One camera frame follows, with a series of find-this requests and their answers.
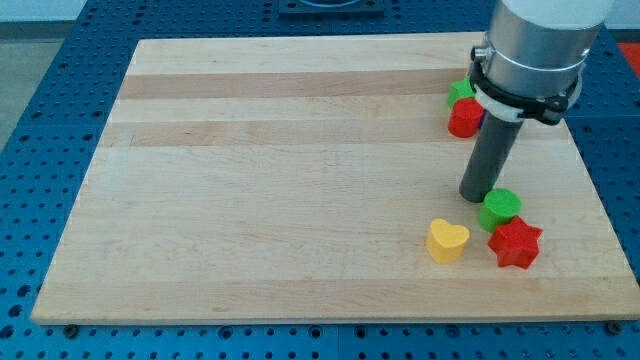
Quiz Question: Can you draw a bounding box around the wooden board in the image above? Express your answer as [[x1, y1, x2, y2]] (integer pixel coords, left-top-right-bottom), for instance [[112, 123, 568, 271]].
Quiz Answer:
[[31, 32, 639, 325]]

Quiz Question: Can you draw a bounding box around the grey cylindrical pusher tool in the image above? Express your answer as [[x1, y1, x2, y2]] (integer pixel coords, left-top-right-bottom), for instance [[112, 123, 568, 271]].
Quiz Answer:
[[459, 112, 524, 203]]

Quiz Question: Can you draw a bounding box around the green cylinder block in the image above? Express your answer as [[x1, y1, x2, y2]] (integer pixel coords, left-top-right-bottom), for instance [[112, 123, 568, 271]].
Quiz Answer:
[[478, 188, 522, 232]]

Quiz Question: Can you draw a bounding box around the red cylinder block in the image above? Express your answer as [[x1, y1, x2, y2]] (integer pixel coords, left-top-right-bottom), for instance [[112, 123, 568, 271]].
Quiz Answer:
[[447, 98, 484, 138]]

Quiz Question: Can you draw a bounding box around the blue block hidden sliver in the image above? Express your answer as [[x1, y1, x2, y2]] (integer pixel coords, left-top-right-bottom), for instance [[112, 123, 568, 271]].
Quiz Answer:
[[477, 110, 487, 130]]

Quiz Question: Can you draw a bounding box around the yellow heart block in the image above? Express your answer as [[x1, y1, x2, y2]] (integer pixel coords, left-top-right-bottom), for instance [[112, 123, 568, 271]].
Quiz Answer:
[[425, 218, 470, 264]]

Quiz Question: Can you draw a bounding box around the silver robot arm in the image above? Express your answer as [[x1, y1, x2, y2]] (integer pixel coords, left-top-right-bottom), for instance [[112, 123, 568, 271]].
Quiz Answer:
[[483, 0, 613, 98]]

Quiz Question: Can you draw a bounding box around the red star block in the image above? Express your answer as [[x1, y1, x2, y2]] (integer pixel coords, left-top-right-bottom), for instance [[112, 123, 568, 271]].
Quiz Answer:
[[488, 216, 543, 269]]

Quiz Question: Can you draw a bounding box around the green block behind red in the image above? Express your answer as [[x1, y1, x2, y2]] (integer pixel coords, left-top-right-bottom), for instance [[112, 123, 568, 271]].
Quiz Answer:
[[446, 77, 475, 108]]

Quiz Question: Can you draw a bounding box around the black and white clamp ring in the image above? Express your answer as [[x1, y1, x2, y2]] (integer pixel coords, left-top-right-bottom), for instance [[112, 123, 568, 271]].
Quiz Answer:
[[467, 45, 584, 127]]

